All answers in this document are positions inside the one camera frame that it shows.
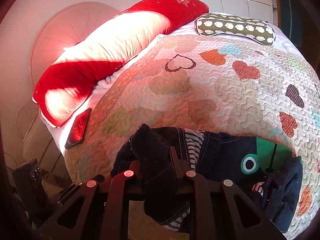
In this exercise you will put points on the dark navy frog pants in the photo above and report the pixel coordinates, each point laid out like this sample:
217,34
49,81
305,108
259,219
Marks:
266,172

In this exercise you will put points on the red and white body pillow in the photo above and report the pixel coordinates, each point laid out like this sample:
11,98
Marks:
69,81

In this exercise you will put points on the olive green patterned pillow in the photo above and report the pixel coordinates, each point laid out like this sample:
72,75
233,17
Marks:
211,24

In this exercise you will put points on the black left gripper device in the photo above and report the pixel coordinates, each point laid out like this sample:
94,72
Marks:
29,184

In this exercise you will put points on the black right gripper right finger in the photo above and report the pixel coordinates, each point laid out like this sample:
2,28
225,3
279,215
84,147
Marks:
219,210

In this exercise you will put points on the round pink headboard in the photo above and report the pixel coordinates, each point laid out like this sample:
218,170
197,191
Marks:
68,27

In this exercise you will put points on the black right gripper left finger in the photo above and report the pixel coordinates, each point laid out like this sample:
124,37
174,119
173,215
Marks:
97,210

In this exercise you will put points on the patchwork heart quilt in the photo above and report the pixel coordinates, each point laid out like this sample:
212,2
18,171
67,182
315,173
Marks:
214,84

